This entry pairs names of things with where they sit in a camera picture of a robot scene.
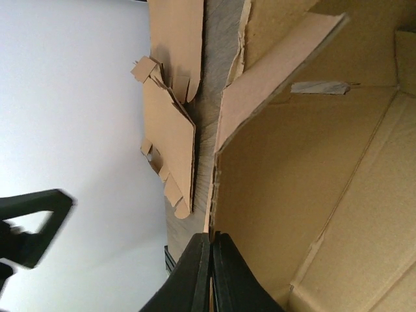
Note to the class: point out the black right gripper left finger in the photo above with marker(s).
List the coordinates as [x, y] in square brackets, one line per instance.
[187, 287]

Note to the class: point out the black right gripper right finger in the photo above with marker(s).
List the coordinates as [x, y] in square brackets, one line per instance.
[235, 286]

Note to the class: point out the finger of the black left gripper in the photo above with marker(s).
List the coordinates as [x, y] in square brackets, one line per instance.
[30, 222]

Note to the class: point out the cardboard box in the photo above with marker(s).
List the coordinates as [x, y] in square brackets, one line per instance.
[314, 174]

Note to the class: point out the flat cardboard blank stack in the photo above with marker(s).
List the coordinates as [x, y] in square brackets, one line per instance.
[176, 29]

